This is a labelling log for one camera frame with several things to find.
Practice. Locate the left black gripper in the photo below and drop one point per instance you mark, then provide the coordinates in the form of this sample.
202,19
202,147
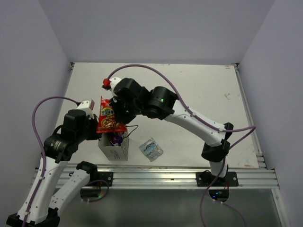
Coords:
93,120

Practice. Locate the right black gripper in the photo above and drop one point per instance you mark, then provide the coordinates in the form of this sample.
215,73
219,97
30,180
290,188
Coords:
123,118

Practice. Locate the red snack packet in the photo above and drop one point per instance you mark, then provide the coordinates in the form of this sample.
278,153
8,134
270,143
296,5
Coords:
107,120

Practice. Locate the purple candy packet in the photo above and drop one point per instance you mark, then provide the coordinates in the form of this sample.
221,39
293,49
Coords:
115,138

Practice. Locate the white paper coffee bag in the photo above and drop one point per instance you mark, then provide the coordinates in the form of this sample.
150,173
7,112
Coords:
114,153

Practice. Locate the silver small snack packet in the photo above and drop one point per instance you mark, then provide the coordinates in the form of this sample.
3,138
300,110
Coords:
151,149

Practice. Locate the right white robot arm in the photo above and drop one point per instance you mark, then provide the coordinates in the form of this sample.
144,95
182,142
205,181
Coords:
163,104

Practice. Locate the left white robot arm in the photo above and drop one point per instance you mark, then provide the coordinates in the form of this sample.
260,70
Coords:
43,205

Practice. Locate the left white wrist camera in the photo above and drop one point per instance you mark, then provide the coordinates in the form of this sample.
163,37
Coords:
87,106

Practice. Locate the right wrist camera red cap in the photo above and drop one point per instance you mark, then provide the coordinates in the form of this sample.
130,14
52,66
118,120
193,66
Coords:
110,84

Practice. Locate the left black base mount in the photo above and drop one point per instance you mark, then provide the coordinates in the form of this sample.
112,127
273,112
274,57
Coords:
104,178

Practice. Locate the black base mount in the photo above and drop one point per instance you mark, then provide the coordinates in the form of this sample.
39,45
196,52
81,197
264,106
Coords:
104,178
204,179

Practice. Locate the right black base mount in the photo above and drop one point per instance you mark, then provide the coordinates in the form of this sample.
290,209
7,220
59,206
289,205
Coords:
204,179

